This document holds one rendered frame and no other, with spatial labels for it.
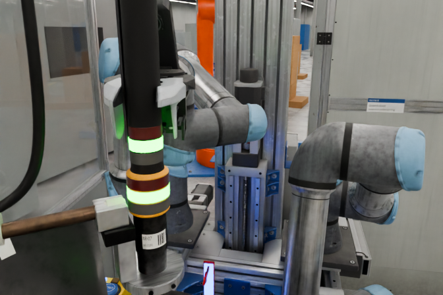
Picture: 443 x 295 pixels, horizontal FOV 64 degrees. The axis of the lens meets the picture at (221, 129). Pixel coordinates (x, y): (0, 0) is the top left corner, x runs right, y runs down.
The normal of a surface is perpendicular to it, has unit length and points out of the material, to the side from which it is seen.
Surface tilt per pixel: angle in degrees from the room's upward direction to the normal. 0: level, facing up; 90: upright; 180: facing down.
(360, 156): 78
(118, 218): 90
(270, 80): 90
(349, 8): 90
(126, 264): 90
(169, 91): 42
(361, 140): 48
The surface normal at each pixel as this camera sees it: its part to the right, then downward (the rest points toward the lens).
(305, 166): -0.63, -0.04
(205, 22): 0.07, 0.36
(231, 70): -0.21, 0.26
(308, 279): 0.07, 0.04
